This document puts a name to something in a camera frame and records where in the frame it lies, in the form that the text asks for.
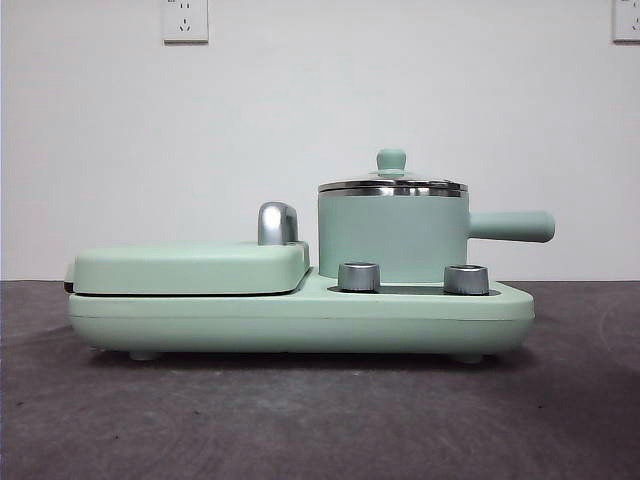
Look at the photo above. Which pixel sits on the silver control knob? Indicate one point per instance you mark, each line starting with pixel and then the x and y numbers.
pixel 358 276
pixel 465 279

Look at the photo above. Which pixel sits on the white wall socket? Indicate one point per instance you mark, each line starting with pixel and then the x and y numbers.
pixel 628 21
pixel 185 21

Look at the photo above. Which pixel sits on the mint green breakfast maker base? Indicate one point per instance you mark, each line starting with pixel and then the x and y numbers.
pixel 300 322

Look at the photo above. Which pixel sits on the glass pot lid green knob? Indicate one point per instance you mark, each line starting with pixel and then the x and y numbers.
pixel 392 161

